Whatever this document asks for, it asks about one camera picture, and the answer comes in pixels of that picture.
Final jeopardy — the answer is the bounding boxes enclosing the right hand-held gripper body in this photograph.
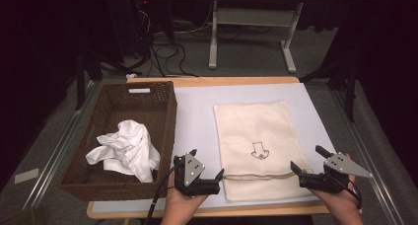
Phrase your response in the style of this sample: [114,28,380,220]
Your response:
[298,152,375,193]

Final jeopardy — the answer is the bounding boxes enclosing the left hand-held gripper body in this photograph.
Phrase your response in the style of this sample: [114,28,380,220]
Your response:
[173,152,221,197]

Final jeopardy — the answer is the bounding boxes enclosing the cream drawstring bag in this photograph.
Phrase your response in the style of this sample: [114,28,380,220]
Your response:
[212,100,314,202]

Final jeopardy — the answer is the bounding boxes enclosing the white garment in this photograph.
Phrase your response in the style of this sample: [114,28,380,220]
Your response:
[85,119,162,184]

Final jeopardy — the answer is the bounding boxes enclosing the brown woven basket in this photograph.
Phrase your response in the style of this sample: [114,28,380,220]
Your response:
[58,80,178,202]

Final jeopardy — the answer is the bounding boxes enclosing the person's right hand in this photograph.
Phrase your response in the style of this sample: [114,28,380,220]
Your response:
[308,175,363,217]

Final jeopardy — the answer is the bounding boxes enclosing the person's left hand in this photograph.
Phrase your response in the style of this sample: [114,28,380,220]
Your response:
[163,185,210,220]

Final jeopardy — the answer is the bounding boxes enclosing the white table mat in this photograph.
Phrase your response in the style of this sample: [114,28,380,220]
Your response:
[92,82,337,213]

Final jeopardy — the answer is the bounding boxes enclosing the black metal stand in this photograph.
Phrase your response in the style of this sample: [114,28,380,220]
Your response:
[73,49,143,112]
[298,55,360,123]

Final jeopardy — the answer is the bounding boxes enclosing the black computer tower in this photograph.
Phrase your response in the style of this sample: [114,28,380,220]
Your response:
[107,0,175,56]

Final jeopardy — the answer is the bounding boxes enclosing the white floor tape strip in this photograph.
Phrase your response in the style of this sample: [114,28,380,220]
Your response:
[14,168,40,186]

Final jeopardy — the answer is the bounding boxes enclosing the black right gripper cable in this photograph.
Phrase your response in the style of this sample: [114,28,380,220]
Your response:
[338,176,363,210]

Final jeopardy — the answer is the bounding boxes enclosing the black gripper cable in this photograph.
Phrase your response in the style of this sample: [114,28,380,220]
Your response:
[143,165,177,225]
[338,176,363,210]

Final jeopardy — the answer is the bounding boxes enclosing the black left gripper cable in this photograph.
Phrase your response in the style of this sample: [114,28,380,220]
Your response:
[143,165,177,225]

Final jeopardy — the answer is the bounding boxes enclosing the metal floor rail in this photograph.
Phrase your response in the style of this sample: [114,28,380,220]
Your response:
[329,89,406,225]
[20,80,101,210]

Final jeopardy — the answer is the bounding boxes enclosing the black floor cables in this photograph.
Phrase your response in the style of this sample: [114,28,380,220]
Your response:
[144,41,199,78]

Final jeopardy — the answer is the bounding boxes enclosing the white metal desk frame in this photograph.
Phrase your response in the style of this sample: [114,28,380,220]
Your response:
[208,0,349,74]

